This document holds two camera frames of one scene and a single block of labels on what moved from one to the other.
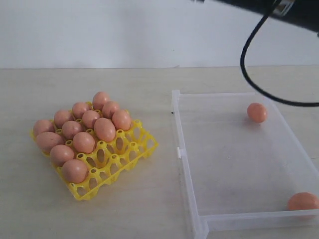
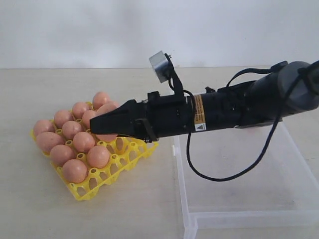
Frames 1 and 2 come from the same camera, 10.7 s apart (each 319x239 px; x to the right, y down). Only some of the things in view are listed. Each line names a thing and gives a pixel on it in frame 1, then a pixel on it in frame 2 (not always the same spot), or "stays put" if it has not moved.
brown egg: [62, 116] stays put
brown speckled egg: [88, 118] stays put
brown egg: [303, 200] -> [104, 108]
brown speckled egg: [70, 128] stays put
